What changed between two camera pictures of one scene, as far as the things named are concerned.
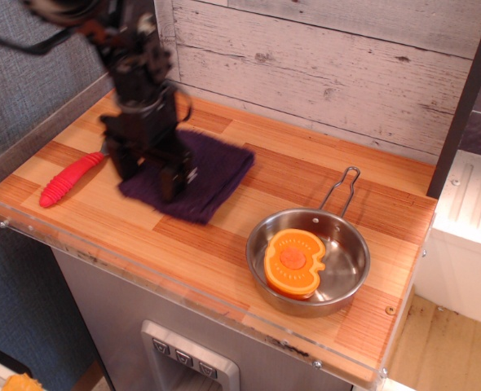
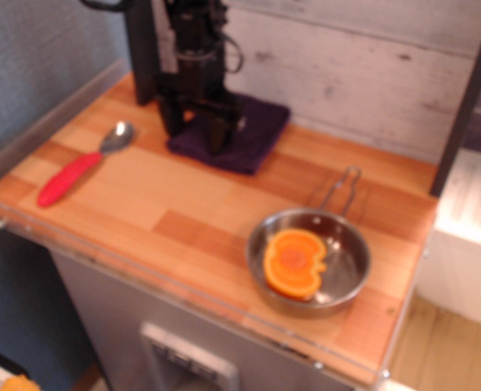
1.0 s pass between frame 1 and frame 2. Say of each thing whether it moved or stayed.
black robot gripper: moved
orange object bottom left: stayed
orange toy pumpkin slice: stayed
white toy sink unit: stayed
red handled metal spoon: stayed
